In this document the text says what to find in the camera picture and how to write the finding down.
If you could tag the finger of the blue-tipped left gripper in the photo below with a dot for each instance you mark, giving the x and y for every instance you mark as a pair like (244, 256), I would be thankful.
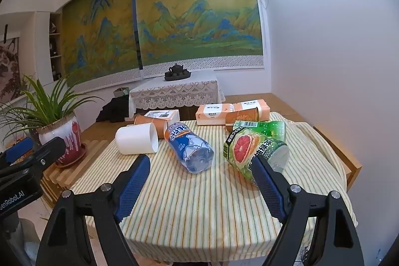
(19, 149)

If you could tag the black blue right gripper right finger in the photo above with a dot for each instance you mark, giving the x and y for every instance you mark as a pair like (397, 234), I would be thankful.
(335, 240)

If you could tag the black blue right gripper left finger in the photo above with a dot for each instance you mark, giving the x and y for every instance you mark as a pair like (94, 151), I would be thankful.
(66, 240)

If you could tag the blue labelled plastic bottle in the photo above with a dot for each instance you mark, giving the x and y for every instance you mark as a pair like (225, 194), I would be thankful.
(194, 153)

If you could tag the white paper cup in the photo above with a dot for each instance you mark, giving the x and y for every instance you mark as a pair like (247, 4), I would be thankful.
(137, 139)

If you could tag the brown paper cup right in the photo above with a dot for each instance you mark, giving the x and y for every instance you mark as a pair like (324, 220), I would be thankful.
(241, 115)

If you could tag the wooden slatted tray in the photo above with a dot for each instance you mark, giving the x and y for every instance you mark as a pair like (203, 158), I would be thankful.
(55, 180)

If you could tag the green potted plant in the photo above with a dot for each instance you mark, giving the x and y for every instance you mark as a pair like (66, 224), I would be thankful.
(42, 108)

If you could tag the red white ceramic pot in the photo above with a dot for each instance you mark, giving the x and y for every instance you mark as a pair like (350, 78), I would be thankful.
(69, 130)

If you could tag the striped yellow tablecloth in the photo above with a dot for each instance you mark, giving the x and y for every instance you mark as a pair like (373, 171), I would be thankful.
(216, 215)

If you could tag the green landscape painting left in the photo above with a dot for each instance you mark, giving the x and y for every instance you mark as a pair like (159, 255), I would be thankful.
(98, 39)

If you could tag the green landscape painting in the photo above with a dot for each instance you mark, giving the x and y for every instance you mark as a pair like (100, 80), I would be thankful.
(200, 33)
(98, 39)

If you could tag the green grapefruit tea bottle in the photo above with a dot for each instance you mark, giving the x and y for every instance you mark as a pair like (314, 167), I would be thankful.
(249, 139)

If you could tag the white small carton box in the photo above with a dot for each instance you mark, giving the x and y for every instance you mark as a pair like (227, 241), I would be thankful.
(170, 115)

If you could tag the orange tissue pack right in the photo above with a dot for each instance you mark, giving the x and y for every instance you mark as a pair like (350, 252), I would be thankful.
(259, 104)

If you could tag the orange tissue pack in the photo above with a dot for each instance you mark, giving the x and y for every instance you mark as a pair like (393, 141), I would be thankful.
(259, 104)
(213, 114)

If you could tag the black teapot set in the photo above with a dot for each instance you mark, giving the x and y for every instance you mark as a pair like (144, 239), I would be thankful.
(176, 72)

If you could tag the wooden table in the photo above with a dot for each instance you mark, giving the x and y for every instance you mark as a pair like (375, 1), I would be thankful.
(106, 130)

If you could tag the orange tissue pack left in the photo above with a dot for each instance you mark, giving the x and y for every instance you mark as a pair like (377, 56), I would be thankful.
(213, 114)

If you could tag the white lace covered table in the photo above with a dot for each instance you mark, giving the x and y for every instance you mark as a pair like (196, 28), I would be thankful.
(200, 88)

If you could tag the green landscape painting right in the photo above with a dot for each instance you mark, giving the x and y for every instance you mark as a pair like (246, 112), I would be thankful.
(200, 33)

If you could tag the red floral wall picture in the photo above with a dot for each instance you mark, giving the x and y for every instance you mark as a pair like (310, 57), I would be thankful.
(9, 70)

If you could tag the wooden wall shelf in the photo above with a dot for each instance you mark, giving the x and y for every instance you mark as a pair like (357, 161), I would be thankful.
(55, 45)

